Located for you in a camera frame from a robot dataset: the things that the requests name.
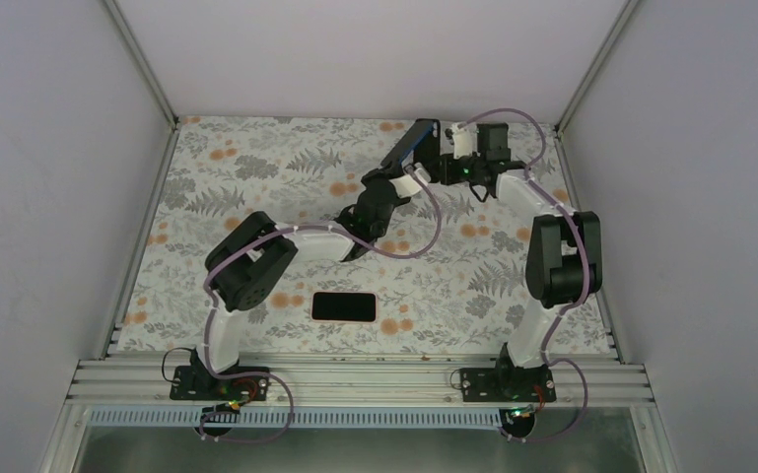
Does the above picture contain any black phone with pink edge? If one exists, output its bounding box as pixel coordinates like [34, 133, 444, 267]
[310, 292, 378, 323]

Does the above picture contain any black phone case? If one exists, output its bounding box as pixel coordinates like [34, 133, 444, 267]
[413, 118, 441, 183]

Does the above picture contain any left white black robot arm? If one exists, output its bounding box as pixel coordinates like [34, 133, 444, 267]
[195, 166, 433, 399]

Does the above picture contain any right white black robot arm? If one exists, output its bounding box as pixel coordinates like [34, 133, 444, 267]
[439, 123, 602, 401]

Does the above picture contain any floral patterned table mat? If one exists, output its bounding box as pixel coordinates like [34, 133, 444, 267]
[123, 115, 615, 358]

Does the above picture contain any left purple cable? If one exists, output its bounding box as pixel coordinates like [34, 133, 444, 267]
[202, 168, 444, 445]

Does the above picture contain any purple cable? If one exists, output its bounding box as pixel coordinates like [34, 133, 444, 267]
[456, 107, 596, 445]
[202, 168, 444, 445]

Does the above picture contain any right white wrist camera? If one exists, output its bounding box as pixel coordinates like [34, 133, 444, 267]
[445, 123, 477, 160]

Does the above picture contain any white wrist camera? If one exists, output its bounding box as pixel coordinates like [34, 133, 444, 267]
[445, 123, 477, 160]
[389, 165, 431, 199]

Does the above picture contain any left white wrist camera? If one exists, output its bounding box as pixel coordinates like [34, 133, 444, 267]
[389, 165, 431, 199]

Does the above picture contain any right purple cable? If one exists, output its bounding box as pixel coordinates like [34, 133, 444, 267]
[456, 107, 596, 445]

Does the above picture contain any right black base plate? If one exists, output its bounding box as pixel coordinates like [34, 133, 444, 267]
[459, 365, 557, 403]

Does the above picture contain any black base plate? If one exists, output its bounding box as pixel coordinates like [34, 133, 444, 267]
[459, 365, 557, 403]
[169, 365, 270, 403]

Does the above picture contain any slotted grey cable duct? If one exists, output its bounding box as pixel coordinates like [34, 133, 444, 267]
[88, 406, 502, 430]

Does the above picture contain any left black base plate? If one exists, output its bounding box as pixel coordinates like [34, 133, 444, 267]
[169, 365, 270, 403]

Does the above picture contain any aluminium rail frame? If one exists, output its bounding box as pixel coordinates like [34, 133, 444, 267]
[66, 353, 655, 408]

